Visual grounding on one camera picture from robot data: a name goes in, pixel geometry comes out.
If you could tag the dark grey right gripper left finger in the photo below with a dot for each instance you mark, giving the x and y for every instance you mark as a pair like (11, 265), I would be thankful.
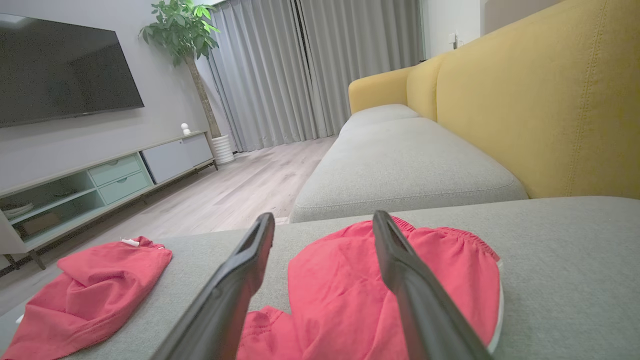
(225, 300)

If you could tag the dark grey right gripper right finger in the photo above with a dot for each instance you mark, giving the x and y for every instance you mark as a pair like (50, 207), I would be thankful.
(425, 310)

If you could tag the red shorts white trim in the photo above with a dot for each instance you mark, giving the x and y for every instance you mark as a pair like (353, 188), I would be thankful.
(340, 290)

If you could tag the red basketball jersey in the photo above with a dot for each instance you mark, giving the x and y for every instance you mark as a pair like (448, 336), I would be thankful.
(90, 295)

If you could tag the grey sofa seat cushion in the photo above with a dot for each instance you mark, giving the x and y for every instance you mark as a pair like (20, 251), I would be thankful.
(400, 170)
(375, 114)

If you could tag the white ribbed plant pot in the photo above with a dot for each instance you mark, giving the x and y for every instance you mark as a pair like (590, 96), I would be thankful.
(223, 150)

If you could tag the mint and grey TV cabinet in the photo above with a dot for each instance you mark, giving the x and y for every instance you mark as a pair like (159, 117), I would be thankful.
(170, 157)

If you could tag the grey sofa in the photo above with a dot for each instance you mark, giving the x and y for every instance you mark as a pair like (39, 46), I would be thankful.
(575, 280)

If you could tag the small white figurine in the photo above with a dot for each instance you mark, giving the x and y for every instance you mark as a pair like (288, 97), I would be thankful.
(185, 129)

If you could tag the yellow sofa backrest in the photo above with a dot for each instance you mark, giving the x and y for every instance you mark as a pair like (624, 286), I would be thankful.
(525, 110)

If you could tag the white dishes on shelf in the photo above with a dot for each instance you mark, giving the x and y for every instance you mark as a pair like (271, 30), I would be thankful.
(17, 210)

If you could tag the grey curtain panel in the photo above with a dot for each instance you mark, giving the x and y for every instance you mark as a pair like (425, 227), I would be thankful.
(360, 60)
(260, 75)

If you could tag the green potted tree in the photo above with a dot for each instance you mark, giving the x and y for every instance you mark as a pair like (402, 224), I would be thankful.
(180, 30)

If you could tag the black flat television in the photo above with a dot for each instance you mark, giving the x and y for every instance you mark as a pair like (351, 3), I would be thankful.
(60, 70)

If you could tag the white wall switch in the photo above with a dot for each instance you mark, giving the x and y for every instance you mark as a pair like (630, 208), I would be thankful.
(454, 41)

